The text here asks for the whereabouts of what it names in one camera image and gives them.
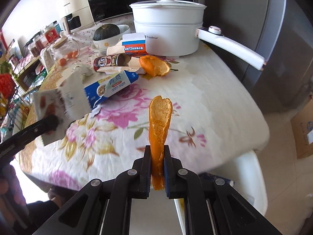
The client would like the long orange peel strip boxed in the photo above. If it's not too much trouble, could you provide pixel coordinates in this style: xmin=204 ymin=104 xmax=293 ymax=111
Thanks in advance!
xmin=148 ymin=96 xmax=172 ymax=190

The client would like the white floral bowl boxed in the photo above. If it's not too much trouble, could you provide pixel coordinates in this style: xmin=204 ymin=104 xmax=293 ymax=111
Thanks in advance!
xmin=93 ymin=24 xmax=130 ymax=49

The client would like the small orange tangerine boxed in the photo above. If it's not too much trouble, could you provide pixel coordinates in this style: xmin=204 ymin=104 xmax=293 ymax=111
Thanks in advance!
xmin=59 ymin=58 xmax=67 ymax=67

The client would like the blue white toothpaste box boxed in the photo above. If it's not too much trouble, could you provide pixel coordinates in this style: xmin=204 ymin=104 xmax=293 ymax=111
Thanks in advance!
xmin=84 ymin=70 xmax=139 ymax=109

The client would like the person's left hand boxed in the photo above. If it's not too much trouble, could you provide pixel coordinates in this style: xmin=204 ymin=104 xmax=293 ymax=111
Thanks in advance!
xmin=1 ymin=164 xmax=26 ymax=206

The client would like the red cartoon drink can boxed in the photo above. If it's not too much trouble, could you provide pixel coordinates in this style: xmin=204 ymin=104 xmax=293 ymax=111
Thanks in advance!
xmin=93 ymin=54 xmax=130 ymax=72

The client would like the grey refrigerator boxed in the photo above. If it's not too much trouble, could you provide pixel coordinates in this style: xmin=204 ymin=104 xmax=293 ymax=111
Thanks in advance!
xmin=204 ymin=0 xmax=312 ymax=114

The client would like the white nut kernels bag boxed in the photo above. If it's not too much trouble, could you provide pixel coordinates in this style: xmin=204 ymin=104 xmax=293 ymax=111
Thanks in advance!
xmin=33 ymin=72 xmax=91 ymax=146

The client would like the red label spice jar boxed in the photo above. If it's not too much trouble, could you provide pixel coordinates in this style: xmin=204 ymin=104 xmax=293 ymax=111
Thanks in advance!
xmin=44 ymin=26 xmax=59 ymax=43

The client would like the crumpled white paper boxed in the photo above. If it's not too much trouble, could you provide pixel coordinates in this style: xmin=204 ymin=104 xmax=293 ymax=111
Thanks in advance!
xmin=72 ymin=65 xmax=93 ymax=78

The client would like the white plastic trash bin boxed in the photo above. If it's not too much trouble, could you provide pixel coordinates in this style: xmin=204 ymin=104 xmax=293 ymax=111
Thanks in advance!
xmin=174 ymin=149 xmax=269 ymax=235

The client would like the small blue orange carton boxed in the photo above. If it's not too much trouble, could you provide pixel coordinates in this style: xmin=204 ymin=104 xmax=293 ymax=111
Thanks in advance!
xmin=121 ymin=32 xmax=147 ymax=55

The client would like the white air fryer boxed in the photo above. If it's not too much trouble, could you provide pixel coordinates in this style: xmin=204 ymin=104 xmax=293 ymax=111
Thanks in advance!
xmin=60 ymin=0 xmax=94 ymax=34

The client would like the green kabocha squash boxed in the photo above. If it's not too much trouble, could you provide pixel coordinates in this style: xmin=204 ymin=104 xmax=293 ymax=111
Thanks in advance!
xmin=93 ymin=24 xmax=121 ymax=41

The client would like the curled orange peel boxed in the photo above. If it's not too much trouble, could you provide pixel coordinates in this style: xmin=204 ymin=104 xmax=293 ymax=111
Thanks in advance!
xmin=139 ymin=55 xmax=170 ymax=77

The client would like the lower cardboard box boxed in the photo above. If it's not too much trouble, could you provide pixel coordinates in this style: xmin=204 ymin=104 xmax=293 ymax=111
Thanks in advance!
xmin=291 ymin=101 xmax=313 ymax=159

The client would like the white electric cooking pot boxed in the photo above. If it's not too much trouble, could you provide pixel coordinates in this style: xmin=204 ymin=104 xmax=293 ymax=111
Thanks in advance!
xmin=130 ymin=0 xmax=266 ymax=71

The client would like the floral tablecloth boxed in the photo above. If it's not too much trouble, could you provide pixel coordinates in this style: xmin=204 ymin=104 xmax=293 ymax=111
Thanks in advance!
xmin=17 ymin=43 xmax=270 ymax=190

